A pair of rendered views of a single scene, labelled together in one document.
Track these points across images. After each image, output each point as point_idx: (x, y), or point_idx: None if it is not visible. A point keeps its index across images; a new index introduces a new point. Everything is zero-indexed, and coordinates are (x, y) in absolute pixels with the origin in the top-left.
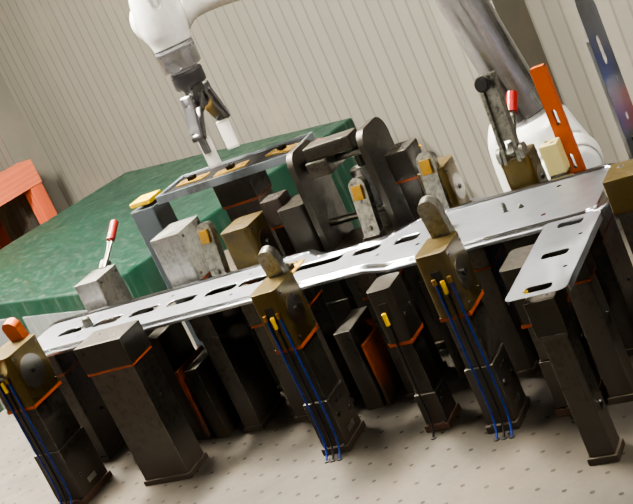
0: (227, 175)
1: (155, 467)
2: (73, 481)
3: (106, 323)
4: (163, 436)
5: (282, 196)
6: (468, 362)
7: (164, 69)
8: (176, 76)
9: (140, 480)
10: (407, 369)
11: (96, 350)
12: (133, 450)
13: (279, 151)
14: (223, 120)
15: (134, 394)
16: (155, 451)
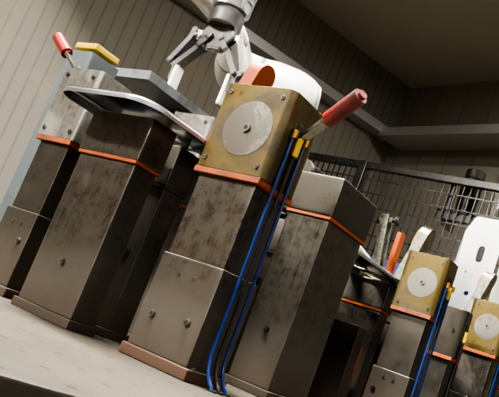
0: None
1: (288, 378)
2: (233, 343)
3: None
4: (322, 343)
5: None
6: (490, 395)
7: (240, 0)
8: (240, 14)
9: (233, 388)
10: (450, 383)
11: (358, 200)
12: (288, 341)
13: None
14: (181, 69)
15: (340, 275)
16: (303, 357)
